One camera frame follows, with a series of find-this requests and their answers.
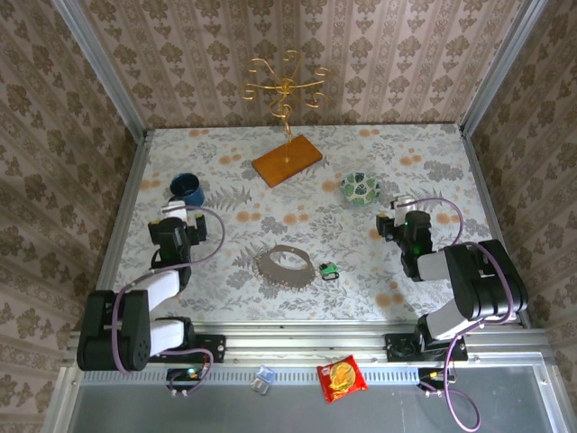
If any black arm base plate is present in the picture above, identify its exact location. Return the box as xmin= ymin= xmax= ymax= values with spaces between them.
xmin=193 ymin=334 xmax=226 ymax=364
xmin=384 ymin=332 xmax=470 ymax=364

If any grey slotted cable duct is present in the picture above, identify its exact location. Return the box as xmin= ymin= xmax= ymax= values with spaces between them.
xmin=107 ymin=365 xmax=423 ymax=385

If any leaf pattern ceramic bowl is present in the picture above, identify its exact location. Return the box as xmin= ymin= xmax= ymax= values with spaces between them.
xmin=340 ymin=172 xmax=380 ymax=207

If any red snack packet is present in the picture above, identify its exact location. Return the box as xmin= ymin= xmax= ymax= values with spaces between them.
xmin=316 ymin=355 xmax=370 ymax=405

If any aluminium frame post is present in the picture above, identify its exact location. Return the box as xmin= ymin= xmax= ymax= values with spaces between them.
xmin=49 ymin=0 xmax=150 ymax=141
xmin=458 ymin=0 xmax=560 ymax=136

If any dark blue enamel mug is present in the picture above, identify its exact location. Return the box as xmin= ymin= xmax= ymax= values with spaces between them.
xmin=169 ymin=173 xmax=206 ymax=205

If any gold hook stand wooden base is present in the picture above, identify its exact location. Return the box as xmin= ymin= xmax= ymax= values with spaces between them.
xmin=241 ymin=49 xmax=333 ymax=189

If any grey metal shelf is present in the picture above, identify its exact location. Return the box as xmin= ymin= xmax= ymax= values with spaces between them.
xmin=42 ymin=364 xmax=577 ymax=433

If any small clear plastic box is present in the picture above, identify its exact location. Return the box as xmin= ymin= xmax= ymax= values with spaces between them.
xmin=250 ymin=364 xmax=276 ymax=397

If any small black circuit board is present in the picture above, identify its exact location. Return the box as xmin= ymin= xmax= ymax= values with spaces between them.
xmin=417 ymin=367 xmax=453 ymax=384
xmin=165 ymin=367 xmax=205 ymax=384

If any aluminium mounting rail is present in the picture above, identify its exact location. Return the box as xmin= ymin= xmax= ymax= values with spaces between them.
xmin=67 ymin=320 xmax=549 ymax=367

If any aluminium table edge rail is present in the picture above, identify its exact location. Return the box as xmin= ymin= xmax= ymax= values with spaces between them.
xmin=458 ymin=128 xmax=533 ymax=328
xmin=92 ymin=129 xmax=152 ymax=294

